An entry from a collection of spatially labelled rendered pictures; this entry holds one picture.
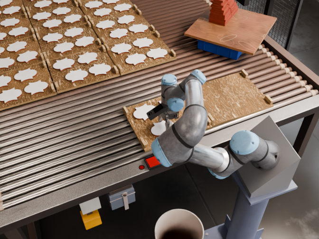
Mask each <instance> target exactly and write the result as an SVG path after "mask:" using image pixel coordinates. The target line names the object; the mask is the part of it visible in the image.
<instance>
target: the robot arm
mask: <svg viewBox="0 0 319 239"><path fill-rule="evenodd" d="M205 82H206V77H205V76H204V75H203V73H202V72H201V71H199V70H198V69H196V70H194V71H193V72H192V73H190V75H189V76H187V77H186V78H185V79H184V80H183V81H182V82H181V83H180V84H179V85H178V86H177V78H176V76H174V75H172V74H166V75H164V76H163V77H162V79H161V103H160V104H159V105H157V106H156V107H155V108H153V109H151V110H150V111H148V112H147V113H146V114H147V116H148V118H149V119H150V120H153V119H154V118H156V117H157V116H159V122H162V119H163V120H164V121H165V127H166V130H165V131H164V132H163V133H162V134H161V135H160V136H158V137H156V139H155V140H154V141H153V142H152V144H151V149H152V152H153V154H154V156H155V158H156V159H157V160H158V161H159V162H160V163H161V164H162V165H163V166H165V167H169V166H172V164H173V163H179V164H184V163H186V162H190V163H194V164H197V165H202V166H206V167H207V168H208V170H209V171H210V173H211V174H212V175H214V176H215V177H216V178H218V179H224V178H226V177H228V176H230V174H232V173H233V172H234V171H236V170H237V169H239V168H240V167H242V166H243V165H244V164H246V163H247V162H249V161H251V163H252V165H253V166H254V167H256V168H257V169H259V170H262V171H267V170H271V169H273V168H274V167H275V166H276V165H277V164H278V162H279V160H280V158H281V151H280V148H279V146H278V145H277V144H276V143H274V142H273V141H271V140H267V139H264V140H263V139H262V138H260V137H259V136H257V135H256V134H255V133H253V132H250V131H248V130H241V131H238V132H236V133H235V134H234V135H233V136H232V137H231V140H230V144H229V145H227V146H226V147H225V148H221V147H216V148H210V147H207V146H204V145H201V144H199V142H200V140H201V139H202V137H203V135H204V133H205V130H206V127H207V122H208V115H207V110H206V109H205V107H204V102H203V93H202V85H203V84H204V83H205ZM184 100H185V109H184V111H183V115H182V116H181V117H180V118H179V119H178V117H179V111H180V110H182V109H183V107H184ZM170 119H178V120H177V121H176V122H175V123H174V124H172V121H171V120H170Z"/></svg>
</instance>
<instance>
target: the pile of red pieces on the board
mask: <svg viewBox="0 0 319 239"><path fill-rule="evenodd" d="M211 3H212V4H211V5H210V7H212V8H211V9H210V14H209V22H211V23H215V24H218V25H221V26H225V25H226V24H227V23H228V22H229V20H230V19H231V18H232V17H233V16H234V14H235V13H236V12H237V11H238V6H237V3H236V2H235V1H234V0H211Z"/></svg>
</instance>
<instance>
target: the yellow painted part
mask: <svg viewBox="0 0 319 239"><path fill-rule="evenodd" d="M80 214H81V217H82V220H83V223H84V226H85V229H86V230H88V229H90V228H93V227H95V226H98V225H100V224H102V221H101V218H100V215H99V212H98V210H95V211H92V212H89V213H87V214H84V215H83V214H82V211H80Z"/></svg>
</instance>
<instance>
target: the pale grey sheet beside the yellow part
mask: <svg viewBox="0 0 319 239"><path fill-rule="evenodd" d="M79 205H80V208H81V211H82V214H83V215H84V214H87V213H89V212H92V211H95V210H97V209H100V208H101V204H100V201H99V197H96V198H94V199H91V200H89V201H86V202H84V203H81V204H79Z"/></svg>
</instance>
